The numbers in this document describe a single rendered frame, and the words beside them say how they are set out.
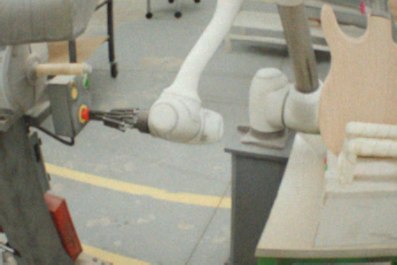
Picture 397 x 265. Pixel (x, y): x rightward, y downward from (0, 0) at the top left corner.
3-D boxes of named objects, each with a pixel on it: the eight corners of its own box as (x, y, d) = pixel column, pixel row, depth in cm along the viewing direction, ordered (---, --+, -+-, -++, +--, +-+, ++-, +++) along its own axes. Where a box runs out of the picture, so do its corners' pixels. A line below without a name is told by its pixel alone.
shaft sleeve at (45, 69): (41, 62, 129) (42, 71, 131) (35, 67, 127) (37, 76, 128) (86, 61, 124) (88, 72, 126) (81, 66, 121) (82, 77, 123)
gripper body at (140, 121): (148, 139, 155) (121, 136, 157) (159, 126, 162) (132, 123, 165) (146, 116, 151) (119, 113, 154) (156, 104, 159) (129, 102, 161)
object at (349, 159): (338, 189, 95) (346, 151, 91) (339, 181, 98) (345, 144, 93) (351, 189, 94) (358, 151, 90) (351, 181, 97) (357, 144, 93)
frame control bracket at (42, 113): (31, 126, 152) (29, 116, 150) (55, 103, 168) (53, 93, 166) (38, 127, 151) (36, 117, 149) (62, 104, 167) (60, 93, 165)
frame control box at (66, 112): (27, 150, 165) (15, 88, 154) (50, 125, 183) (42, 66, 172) (73, 161, 158) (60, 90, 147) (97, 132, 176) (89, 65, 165)
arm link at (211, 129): (178, 106, 160) (164, 101, 148) (229, 112, 156) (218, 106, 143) (175, 143, 160) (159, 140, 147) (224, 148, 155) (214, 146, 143)
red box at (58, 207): (34, 247, 191) (11, 185, 174) (44, 234, 201) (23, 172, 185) (74, 263, 183) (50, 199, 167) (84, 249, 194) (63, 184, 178)
